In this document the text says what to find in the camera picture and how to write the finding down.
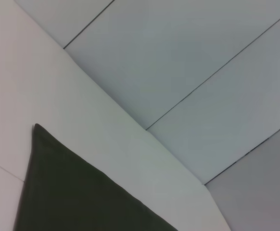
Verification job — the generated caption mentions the dark green shirt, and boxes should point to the dark green shirt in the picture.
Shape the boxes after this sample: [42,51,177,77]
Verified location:
[12,123,179,231]

